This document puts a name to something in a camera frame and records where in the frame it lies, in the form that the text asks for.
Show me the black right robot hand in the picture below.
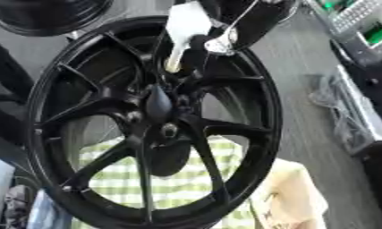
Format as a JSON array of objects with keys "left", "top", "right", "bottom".
[{"left": 187, "top": 0, "right": 301, "bottom": 58}]

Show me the black spoked wheel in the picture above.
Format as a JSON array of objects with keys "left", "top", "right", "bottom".
[{"left": 24, "top": 15, "right": 284, "bottom": 229}]

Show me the black round tyre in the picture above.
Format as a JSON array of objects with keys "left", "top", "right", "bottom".
[{"left": 0, "top": 0, "right": 115, "bottom": 38}]

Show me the black metal stand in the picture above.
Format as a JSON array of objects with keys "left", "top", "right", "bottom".
[{"left": 0, "top": 40, "right": 40, "bottom": 157}]

